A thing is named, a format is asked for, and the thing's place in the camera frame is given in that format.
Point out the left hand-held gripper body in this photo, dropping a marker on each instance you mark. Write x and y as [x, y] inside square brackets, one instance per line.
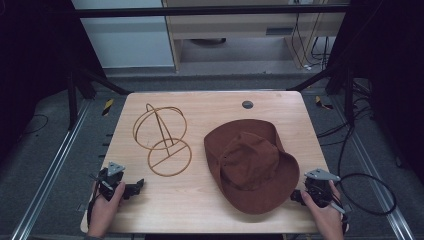
[112, 176]

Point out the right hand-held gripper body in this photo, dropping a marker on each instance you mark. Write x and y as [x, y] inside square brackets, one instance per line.
[319, 186]

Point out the person's left hand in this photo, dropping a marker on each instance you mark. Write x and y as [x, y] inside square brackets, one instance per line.
[104, 211]

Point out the person's right hand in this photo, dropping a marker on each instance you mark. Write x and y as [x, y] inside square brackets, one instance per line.
[328, 220]

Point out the brown brimmed hat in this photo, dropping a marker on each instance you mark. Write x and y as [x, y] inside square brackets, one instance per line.
[250, 165]

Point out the grey table grommet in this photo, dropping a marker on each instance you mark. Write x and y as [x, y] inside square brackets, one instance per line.
[247, 104]

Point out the black curtain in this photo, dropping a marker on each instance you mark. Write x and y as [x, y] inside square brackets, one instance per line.
[390, 66]
[36, 66]

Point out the white cabinet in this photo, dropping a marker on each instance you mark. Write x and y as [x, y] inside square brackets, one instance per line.
[126, 40]

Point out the light wooden desk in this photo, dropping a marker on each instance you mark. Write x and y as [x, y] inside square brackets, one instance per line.
[233, 28]

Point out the aluminium floor rail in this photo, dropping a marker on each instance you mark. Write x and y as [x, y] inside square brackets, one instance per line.
[376, 173]
[50, 166]

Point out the black frame leg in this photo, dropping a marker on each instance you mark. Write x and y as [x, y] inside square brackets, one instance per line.
[72, 100]
[349, 96]

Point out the black horizontal frame bar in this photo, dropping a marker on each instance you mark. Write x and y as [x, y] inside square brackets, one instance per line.
[200, 10]

